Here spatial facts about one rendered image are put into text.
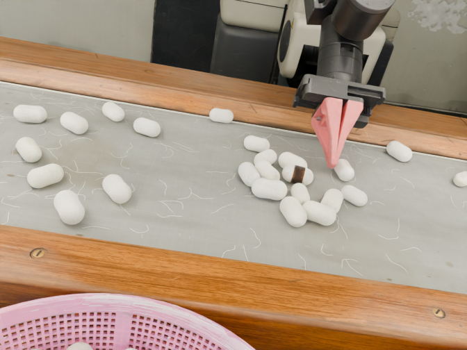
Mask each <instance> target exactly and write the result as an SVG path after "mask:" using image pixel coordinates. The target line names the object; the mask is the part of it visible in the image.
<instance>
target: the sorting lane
mask: <svg viewBox="0 0 467 350"><path fill-rule="evenodd" d="M107 102H113V103H114V104H116V105H118V106H119V107H120V108H122V109H123V111H124V119H123V120H122V121H120V122H114V121H113V120H111V119H109V118H108V117H107V116H105V115H104V114H103V112H102V107H103V105H104V104H105V103H107ZM19 105H28V106H41V107H43V108H44V109H45V110H46V112H47V118H46V119H45V120H44V121H43V122H41V123H33V122H19V121H18V120H16V119H15V117H14V115H13V112H14V109H15V108H16V107H17V106H19ZM66 112H72V113H75V114H77V115H79V116H81V117H83V118H85V119H86V120H87V122H88V129H87V131H86V132H85V133H82V134H76V133H74V132H72V131H70V130H68V129H66V128H65V127H63V126H62V124H61V122H60V118H61V116H62V115H63V114H64V113H66ZM140 117H143V118H145V119H150V120H152V121H155V122H157V123H158V124H159V125H160V128H161V132H160V133H159V134H158V135H157V136H156V137H149V136H147V135H143V134H141V133H138V132H136V131H135V129H134V127H133V123H134V121H135V120H136V119H137V118H140ZM249 135H253V136H256V137H258V138H265V139H266V140H267V141H268V142H269V143H270V148H269V149H272V150H273V151H274V152H275V153H276V155H277V160H276V161H275V163H274V164H272V166H273V167H274V168H275V169H276V170H277V171H278V172H279V175H280V179H279V180H280V181H282V182H284V183H285V185H286V187H287V194H286V196H285V197H291V196H292V195H291V193H290V190H291V188H292V186H293V185H294V183H291V182H288V181H286V180H285V179H284V178H283V176H282V171H283V169H284V168H282V167H281V166H280V165H279V157H280V155H281V154H282V153H284V152H290V153H293V154H295V155H296V156H299V157H300V158H303V159H304V160H305V161H306V163H307V168H308V169H310V170H311V171H312V172H313V181H312V182H311V183H310V184H309V185H305V186H306V188H307V191H308V193H309V196H310V201H316V202H318V203H321V201H322V199H323V197H324V195H325V192H326V191H327V190H330V189H337V190H339V191H341V190H342V188H343V187H344V186H346V185H351V186H353V187H355V188H357V189H359V190H360V191H362V192H365V193H366V195H367V198H368V200H367V203H366V204H365V205H364V206H355V205H354V204H352V203H350V202H349V201H346V200H344V199H343V202H342V204H341V207H340V210H339V211H338V212H337V213H336V220H335V222H334V223H333V224H331V225H328V226H324V225H322V224H319V223H316V222H313V221H311V220H306V223H305V224H304V225H303V226H300V227H294V226H291V225H290V224H289V223H288V222H287V220H286V218H285V217H284V215H283V214H282V212H281V211H280V203H281V201H282V200H283V199H281V200H273V199H266V198H259V197H256V196H255V195H254V194H253V192H252V187H250V186H247V185H245V183H244V182H243V180H242V178H241V177H240V175H239V173H238V168H239V166H240V165H241V164H242V163H245V162H249V163H252V164H253V165H254V166H255V164H254V157H255V156H256V155H257V154H258V153H260V152H257V151H252V150H248V149H246V148H245V146H244V139H245V138H246V137H247V136H249ZM24 137H28V138H32V139H34V140H35V142H36V143H37V144H38V146H39V147H40V148H41V150H42V156H41V158H40V159H39V160H38V161H36V162H27V161H25V160H24V159H23V158H22V157H21V155H20V154H19V152H18V151H17V148H16V144H17V141H18V140H19V139H21V138H24ZM339 159H345V160H347V161H348V162H349V164H350V166H351V167H352V168H353V170H354V177H353V178H352V179H351V180H350V181H342V180H341V179H339V177H338V174H337V173H336V172H335V170H334V168H333V169H331V168H328V167H327V162H326V159H325V155H324V151H323V148H322V145H321V143H320V141H319V139H318V137H317V135H312V134H307V133H299V132H295V131H287V130H283V129H278V128H270V127H266V126H259V125H254V124H246V123H242V122H234V121H231V122H229V123H223V122H214V121H213V120H211V118H210V117H205V116H201V115H194V114H189V113H184V112H177V111H172V110H164V109H160V108H152V107H148V106H140V105H135V104H132V103H124V102H119V101H111V100H107V99H100V98H95V97H87V96H83V95H78V94H70V93H66V92H59V91H54V90H46V89H42V88H37V87H30V86H25V85H18V84H13V83H5V82H1V81H0V224H3V225H7V226H16V227H21V228H30V229H35V230H40V231H49V232H54V233H62V234H68V235H76V236H81V237H87V238H95V239H100V240H109V241H114V242H123V243H128V244H137V245H142V246H146V247H156V248H160V249H169V250H174V251H183V252H188V253H197V254H202V255H207V256H215V257H221V258H229V259H234V260H243V261H248V262H253V263H262V264H267V265H276V266H281V267H290V268H295V269H303V270H309V271H313V272H322V273H327V274H336V275H341V276H350V277H355V278H364V279H368V280H374V281H382V282H387V283H396V284H401V285H410V286H415V287H420V288H429V289H434V290H442V291H448V292H456V293H462V294H467V185H466V186H463V187H459V186H457V185H455V184H454V181H453V178H454V176H455V175H456V174H458V173H461V172H465V171H467V161H466V160H458V159H454V158H446V157H442V156H434V155H429V154H425V153H418V152H413V151H412V157H411V159H410V160H409V161H406V162H401V161H399V160H398V159H396V158H394V157H393V156H391V155H390V154H388V152H387V150H386V147H381V146H377V145H372V144H364V143H360V142H353V141H348V140H346V141H345V144H344V146H343V149H342V151H341V155H340V158H339ZM49 164H57V165H60V166H61V167H62V168H63V171H64V176H63V178H62V180H61V181H59V182H57V183H54V184H51V185H48V186H45V187H42V188H35V187H32V186H31V185H29V183H28V181H27V176H28V173H29V172H30V171H31V170H32V169H35V168H39V167H43V166H45V165H49ZM110 174H117V175H118V176H120V177H121V178H122V179H123V181H124V182H125V183H126V184H127V185H128V186H129V187H130V188H131V198H130V199H129V200H128V201H127V202H126V203H115V202H114V201H113V200H112V199H111V198H110V196H109V195H108V194H107V193H106V192H105V191H104V189H103V186H102V183H103V180H104V178H105V177H106V176H108V175H110ZM63 190H70V191H73V192H74V193H76V195H77V196H78V198H79V201H80V202H81V204H82V205H83V207H84V209H85V215H84V218H83V219H82V220H81V221H80V222H79V223H78V224H74V225H70V224H66V223H64V222H63V221H62V220H61V218H60V215H59V214H58V211H57V210H56V208H55V206H54V198H55V196H56V195H57V194H58V193H59V192H61V191H63ZM285 197H284V198H285Z"/></svg>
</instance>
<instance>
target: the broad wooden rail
mask: <svg viewBox="0 0 467 350"><path fill-rule="evenodd" d="M0 81H1V82H5V83H13V84H18V85H25V86H30V87H35V88H42V89H46V90H54V91H59V92H66V93H70V94H78V95H83V96H87V97H95V98H100V99H107V100H111V101H119V102H124V103H132V104H135V105H140V106H148V107H152V108H160V109H164V110H172V111H177V112H181V113H189V114H194V115H201V116H205V117H210V116H209V114H210V111H211V110H212V109H214V108H219V109H224V110H230V111H231V112H232V113H233V120H232V121H234V122H242V123H246V124H254V125H259V126H266V127H270V128H278V129H283V130H287V131H295V132H299V133H307V134H312V135H316V133H315V131H314V130H313V127H312V125H311V116H312V114H313V112H314V111H315V109H312V108H305V107H301V106H296V108H294V107H293V97H294V95H295V93H296V91H297V88H292V87H285V86H280V85H273V84H269V83H262V82H257V81H250V80H245V79H241V78H232V77H228V76H222V75H217V74H210V73H206V72H199V71H194V70H190V69H182V68H178V67H171V66H167V65H159V64H155V63H150V62H143V61H139V60H132V59H127V58H120V57H115V56H108V55H104V54H100V53H92V52H88V51H80V50H76V49H68V48H65V47H57V46H53V45H48V44H41V43H37V42H29V41H25V40H18V39H13V38H9V37H1V36H0ZM346 140H348V141H353V142H360V143H364V144H372V145H377V146H381V147H387V145H388V143H389V142H392V141H398V142H400V143H401V144H403V145H405V146H406V147H409V148H410V150H411V151H413V152H418V153H425V154H429V155H434V156H442V157H446V158H454V159H458V160H466V161H467V119H466V118H462V117H454V116H450V115H442V114H438V113H434V112H427V111H422V110H415V109H410V108H403V107H399V106H392V105H387V104H381V105H376V106H375V107H374V108H373V109H372V115H371V116H370V117H369V118H368V124H367V125H366V126H365V127H364V128H353V127H352V130H351V131H350V133H349V135H348V137H347V138H346Z"/></svg>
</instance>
